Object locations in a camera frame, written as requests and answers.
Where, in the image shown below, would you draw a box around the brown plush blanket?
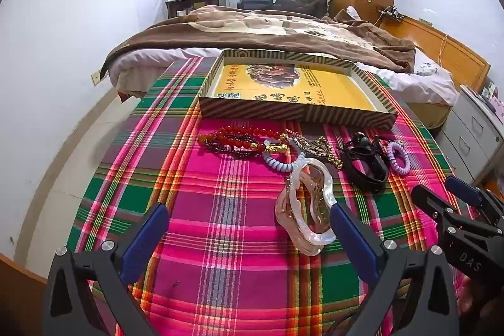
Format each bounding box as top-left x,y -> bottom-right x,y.
100,4 -> 417,81

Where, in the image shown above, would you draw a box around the purple spiral hair tie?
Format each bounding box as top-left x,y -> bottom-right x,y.
386,141 -> 411,176

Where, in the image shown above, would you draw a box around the white drawer nightstand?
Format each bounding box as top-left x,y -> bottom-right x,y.
435,84 -> 504,187

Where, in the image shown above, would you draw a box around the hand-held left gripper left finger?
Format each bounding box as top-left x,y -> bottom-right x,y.
43,202 -> 171,336

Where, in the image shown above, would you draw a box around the black strap band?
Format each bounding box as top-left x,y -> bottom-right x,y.
342,146 -> 388,195

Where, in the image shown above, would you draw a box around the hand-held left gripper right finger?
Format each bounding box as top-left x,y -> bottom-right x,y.
330,202 -> 461,336

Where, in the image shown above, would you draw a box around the red bead bracelet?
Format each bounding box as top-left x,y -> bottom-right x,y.
197,126 -> 290,150

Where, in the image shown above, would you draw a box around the light blue spiral hair tie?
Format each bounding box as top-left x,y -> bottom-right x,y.
262,139 -> 306,173

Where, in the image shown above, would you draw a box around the boxes on nightstand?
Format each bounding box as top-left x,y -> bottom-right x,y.
480,78 -> 504,112

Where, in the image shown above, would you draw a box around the clear acrylic hair claw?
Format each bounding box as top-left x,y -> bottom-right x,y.
274,157 -> 343,257

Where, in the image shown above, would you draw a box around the wooden side shelf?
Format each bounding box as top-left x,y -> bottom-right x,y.
164,0 -> 228,19

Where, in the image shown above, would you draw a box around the dark bead bracelet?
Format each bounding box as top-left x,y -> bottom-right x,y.
205,140 -> 289,161

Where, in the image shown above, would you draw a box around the orange cable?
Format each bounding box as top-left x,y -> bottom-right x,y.
437,33 -> 450,65

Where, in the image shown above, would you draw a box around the power strip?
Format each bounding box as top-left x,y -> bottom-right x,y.
376,5 -> 406,20

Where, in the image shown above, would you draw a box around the plaid tablecloth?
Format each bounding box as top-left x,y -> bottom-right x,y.
65,56 -> 487,336

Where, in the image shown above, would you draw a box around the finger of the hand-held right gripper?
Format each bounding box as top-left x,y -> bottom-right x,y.
446,176 -> 504,220
411,184 -> 467,228

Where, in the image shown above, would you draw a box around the wooden bed base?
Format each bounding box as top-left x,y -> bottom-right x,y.
405,102 -> 452,130

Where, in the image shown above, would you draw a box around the wooden headboard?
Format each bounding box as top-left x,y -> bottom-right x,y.
380,15 -> 491,93

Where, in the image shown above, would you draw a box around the yellow shallow cardboard box tray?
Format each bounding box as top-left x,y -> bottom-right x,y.
198,48 -> 399,131

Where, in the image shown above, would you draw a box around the gold rhinestone hair clip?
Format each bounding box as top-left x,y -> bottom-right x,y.
285,129 -> 343,169

